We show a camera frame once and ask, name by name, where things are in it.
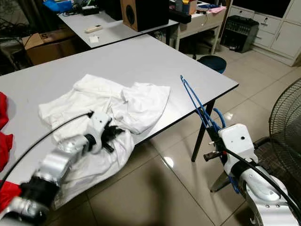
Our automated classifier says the blue wire hanger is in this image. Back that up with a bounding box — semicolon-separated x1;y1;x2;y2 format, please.
179;75;241;195

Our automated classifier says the white shirt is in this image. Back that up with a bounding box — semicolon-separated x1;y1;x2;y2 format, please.
38;74;172;208

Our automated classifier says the red garment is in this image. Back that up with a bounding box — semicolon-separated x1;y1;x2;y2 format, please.
0;92;15;173
0;181;25;213

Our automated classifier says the white bucket with blue lid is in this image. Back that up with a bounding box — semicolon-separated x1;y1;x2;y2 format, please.
198;56;228;75

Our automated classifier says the black floor fan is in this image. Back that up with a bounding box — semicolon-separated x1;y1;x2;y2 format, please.
268;77;301;156

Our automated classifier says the white table with black legs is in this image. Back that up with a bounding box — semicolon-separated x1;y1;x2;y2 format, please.
0;34;240;190

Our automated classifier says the small white table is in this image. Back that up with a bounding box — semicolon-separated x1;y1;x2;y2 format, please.
57;8;180;49

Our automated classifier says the black machine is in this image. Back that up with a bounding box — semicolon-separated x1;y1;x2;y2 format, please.
220;15;260;54

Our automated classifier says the white remote control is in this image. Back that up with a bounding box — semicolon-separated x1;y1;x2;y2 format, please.
84;24;103;34

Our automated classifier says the cardboard box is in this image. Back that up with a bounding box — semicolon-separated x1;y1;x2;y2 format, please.
23;29;79;66

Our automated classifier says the cream desk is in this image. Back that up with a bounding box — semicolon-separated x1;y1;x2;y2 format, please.
171;6;229;55

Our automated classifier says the white drawer cabinet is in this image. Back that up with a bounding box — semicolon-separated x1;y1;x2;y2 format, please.
228;5;301;67

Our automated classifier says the wooden speaker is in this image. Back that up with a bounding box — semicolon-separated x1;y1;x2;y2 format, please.
121;0;171;32

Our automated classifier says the black soundbar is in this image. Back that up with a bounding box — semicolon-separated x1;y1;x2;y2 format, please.
169;9;193;24

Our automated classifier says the black power adapter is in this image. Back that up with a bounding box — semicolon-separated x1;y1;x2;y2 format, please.
80;5;101;16

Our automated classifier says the pink paper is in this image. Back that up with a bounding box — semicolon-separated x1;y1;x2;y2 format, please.
209;5;228;14

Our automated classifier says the blue plastic item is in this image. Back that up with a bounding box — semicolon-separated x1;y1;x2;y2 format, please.
43;0;74;13

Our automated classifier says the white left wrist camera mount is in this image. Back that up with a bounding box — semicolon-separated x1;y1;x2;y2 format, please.
91;112;114;153

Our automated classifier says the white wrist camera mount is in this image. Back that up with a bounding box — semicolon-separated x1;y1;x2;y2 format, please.
91;112;114;153
218;123;260;178

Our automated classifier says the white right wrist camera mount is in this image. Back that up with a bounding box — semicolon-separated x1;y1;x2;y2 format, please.
218;123;260;178

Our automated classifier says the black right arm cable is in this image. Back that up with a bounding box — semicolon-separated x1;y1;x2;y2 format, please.
222;148;301;213

